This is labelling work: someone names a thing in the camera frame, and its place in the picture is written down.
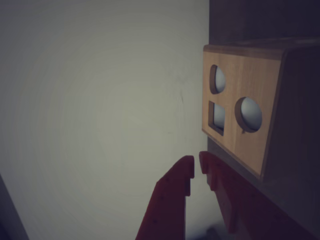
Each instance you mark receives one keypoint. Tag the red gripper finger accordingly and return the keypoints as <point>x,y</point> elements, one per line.
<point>237,200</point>
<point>170,205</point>

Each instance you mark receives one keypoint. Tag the wooden shape sorter box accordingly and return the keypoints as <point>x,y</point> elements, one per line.
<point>250,150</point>

